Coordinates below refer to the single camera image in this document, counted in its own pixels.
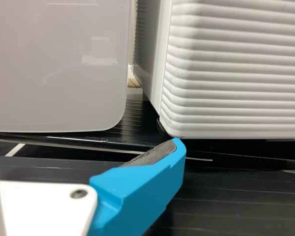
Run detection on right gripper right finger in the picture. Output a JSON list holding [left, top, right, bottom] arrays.
[[88, 137, 188, 236]]

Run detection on black platform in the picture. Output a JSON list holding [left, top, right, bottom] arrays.
[[0, 97, 295, 170], [0, 153, 295, 236]]

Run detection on white box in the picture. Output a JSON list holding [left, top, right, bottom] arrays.
[[0, 0, 134, 135]]

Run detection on white incubator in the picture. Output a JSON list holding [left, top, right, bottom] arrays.
[[133, 0, 174, 110]]

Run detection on incubator door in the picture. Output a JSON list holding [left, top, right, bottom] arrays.
[[159, 0, 295, 141]]

